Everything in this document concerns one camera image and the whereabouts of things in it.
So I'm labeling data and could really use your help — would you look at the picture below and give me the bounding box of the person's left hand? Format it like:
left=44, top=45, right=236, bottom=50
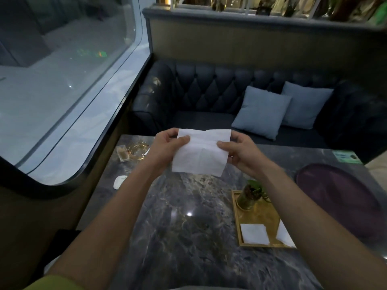
left=145, top=128, right=190, bottom=175

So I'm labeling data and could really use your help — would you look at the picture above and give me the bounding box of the person's right hand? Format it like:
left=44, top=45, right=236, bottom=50
left=217, top=130, right=266, bottom=178

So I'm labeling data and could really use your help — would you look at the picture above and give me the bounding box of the white paper napkin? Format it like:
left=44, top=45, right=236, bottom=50
left=172, top=128, right=232, bottom=177

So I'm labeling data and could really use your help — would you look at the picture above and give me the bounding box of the person's right forearm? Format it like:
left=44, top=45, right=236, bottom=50
left=252, top=163, right=387, bottom=290

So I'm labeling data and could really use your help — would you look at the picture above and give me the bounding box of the person's left forearm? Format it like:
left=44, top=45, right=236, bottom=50
left=48, top=161, right=170, bottom=284

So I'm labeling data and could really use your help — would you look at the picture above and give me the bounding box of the dark tufted leather sofa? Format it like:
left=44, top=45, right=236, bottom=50
left=131, top=59, right=387, bottom=163

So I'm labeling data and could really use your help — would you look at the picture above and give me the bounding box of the amber glass ashtray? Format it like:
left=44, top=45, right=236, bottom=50
left=127, top=143, right=150, bottom=161

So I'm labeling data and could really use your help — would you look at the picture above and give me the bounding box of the light blue cushion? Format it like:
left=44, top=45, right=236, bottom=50
left=281, top=81, right=334, bottom=130
left=231, top=86, right=292, bottom=140

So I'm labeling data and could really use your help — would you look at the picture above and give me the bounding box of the glass vase with green plant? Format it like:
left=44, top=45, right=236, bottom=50
left=236, top=179, right=270, bottom=211

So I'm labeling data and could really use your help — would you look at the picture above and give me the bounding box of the small clear toothpick box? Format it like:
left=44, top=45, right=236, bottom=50
left=116, top=145, right=130, bottom=162

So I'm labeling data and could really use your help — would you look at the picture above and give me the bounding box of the white oval call button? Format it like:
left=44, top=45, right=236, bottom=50
left=113, top=175, right=129, bottom=190

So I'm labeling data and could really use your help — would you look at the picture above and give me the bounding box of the gold square tray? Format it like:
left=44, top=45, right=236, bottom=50
left=232, top=190, right=297, bottom=249

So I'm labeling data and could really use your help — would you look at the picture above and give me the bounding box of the folded white napkin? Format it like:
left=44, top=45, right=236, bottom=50
left=276, top=220, right=297, bottom=249
left=240, top=223, right=270, bottom=246

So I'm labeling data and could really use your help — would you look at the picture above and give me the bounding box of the green table sticker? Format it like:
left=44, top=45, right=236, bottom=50
left=333, top=150, right=363, bottom=165

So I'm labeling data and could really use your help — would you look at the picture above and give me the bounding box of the round purple placemat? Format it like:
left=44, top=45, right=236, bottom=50
left=295, top=163, right=384, bottom=239

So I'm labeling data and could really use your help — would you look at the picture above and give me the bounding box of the large curved window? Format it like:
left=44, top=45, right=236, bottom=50
left=0, top=0, right=152, bottom=186

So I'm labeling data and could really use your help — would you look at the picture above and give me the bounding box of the partition ledge with plants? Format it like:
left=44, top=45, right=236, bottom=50
left=142, top=0, right=387, bottom=33

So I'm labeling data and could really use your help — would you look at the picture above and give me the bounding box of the yellow-green shirt sleeve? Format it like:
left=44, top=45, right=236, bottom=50
left=23, top=275, right=85, bottom=290

